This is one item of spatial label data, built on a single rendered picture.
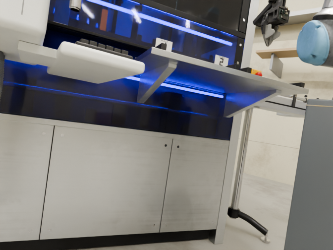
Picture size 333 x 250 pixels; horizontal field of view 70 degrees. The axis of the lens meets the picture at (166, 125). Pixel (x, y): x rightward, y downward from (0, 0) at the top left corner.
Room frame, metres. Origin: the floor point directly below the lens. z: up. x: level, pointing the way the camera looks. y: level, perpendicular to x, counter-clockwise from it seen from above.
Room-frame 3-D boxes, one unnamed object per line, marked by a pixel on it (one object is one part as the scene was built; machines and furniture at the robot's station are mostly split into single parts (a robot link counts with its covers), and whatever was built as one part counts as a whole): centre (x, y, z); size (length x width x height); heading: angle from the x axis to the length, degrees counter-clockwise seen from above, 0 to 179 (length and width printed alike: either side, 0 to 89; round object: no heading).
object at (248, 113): (1.60, -0.54, 0.46); 0.09 x 0.09 x 0.77; 23
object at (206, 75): (1.07, -0.15, 0.87); 0.70 x 0.48 x 0.02; 113
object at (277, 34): (1.08, -0.43, 1.11); 0.06 x 0.03 x 0.09; 23
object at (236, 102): (1.16, -0.39, 0.80); 0.34 x 0.03 x 0.13; 23
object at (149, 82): (0.97, 0.07, 0.80); 0.34 x 0.03 x 0.13; 23
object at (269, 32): (1.07, -0.40, 1.11); 0.06 x 0.03 x 0.09; 23
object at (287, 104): (1.65, -0.67, 0.92); 0.69 x 0.15 x 0.16; 113
